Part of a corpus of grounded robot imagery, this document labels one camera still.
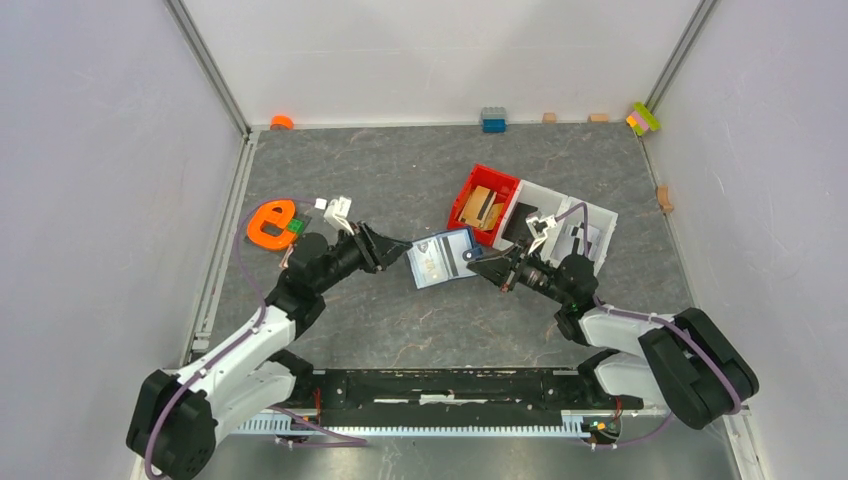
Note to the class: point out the orange plastic letter shape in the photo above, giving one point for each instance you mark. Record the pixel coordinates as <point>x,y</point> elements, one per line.
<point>268,226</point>

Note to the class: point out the blue grey toy brick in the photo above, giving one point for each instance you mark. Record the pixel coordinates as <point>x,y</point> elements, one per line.
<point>493,120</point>

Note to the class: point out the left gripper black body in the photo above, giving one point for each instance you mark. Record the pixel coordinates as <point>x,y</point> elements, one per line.
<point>354,254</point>

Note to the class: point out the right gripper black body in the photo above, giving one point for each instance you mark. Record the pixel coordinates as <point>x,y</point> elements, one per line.
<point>532,272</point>

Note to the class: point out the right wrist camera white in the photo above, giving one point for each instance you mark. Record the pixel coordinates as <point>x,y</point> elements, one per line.
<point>539,227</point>

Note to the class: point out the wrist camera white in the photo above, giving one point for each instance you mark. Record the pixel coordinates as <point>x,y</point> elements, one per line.
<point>336,212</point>
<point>539,227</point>

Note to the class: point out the silver VIP credit card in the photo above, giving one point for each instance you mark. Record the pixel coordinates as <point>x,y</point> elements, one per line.
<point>429,263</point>

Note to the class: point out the white plastic bin right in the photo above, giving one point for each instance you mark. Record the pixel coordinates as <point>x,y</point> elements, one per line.
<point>579,211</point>

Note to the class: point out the green pink toy brick stack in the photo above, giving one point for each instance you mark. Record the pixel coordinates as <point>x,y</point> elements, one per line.
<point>641,120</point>

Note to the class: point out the green toy block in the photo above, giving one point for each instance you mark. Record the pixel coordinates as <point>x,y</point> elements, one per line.
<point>296,226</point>

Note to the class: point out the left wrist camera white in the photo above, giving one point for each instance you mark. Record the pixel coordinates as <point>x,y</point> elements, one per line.
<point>336,212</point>

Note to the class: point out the navy blue card holder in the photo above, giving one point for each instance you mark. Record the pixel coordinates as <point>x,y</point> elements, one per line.
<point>461,247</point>

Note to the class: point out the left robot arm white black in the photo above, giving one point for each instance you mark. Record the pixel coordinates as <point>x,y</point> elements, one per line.
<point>180,418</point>

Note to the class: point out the white plastic bin left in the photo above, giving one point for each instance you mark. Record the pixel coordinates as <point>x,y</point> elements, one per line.
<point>530,199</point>

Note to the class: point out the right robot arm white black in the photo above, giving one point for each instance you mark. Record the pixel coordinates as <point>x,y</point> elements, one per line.
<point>680,361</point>

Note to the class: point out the curved tan wooden piece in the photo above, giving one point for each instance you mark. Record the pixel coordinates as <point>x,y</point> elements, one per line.
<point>663,199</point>

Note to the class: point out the white plastic bin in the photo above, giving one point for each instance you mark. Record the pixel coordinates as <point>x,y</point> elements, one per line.
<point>530,199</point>
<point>579,211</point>

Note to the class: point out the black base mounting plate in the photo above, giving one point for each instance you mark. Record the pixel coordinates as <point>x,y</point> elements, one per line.
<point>465,397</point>

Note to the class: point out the red plastic bin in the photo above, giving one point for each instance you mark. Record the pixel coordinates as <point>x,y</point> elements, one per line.
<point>502,184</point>

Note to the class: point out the black white cards in bin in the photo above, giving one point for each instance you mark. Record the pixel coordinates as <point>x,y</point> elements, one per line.
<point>577,239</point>

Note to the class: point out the orange round cap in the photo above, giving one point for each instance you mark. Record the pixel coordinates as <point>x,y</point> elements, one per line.
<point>281,122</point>

